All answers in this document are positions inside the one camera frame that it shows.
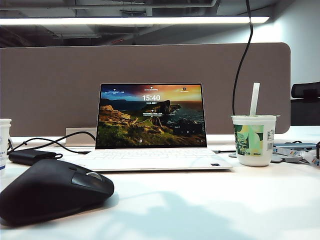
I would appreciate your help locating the white drinking straw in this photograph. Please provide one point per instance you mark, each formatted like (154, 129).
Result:
(255, 100)

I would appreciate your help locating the black computer mouse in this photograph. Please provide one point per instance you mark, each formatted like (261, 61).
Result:
(50, 190)

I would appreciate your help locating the ceiling light strip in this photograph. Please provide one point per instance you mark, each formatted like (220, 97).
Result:
(125, 20)

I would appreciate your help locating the green printed drink cup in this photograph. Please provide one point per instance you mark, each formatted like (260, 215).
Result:
(255, 140)

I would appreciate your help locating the blue grey USB hub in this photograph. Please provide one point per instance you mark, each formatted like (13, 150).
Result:
(295, 145)

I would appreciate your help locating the black office chair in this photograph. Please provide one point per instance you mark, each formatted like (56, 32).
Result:
(305, 110)

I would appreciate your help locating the white laptop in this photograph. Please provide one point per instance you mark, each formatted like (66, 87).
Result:
(150, 120)

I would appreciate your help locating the black laptop power brick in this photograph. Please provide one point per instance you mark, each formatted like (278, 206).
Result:
(27, 156)

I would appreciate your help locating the white paper cup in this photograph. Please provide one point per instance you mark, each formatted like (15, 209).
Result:
(4, 140)

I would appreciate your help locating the brown fabric desk divider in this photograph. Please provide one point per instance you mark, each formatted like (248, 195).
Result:
(50, 87)

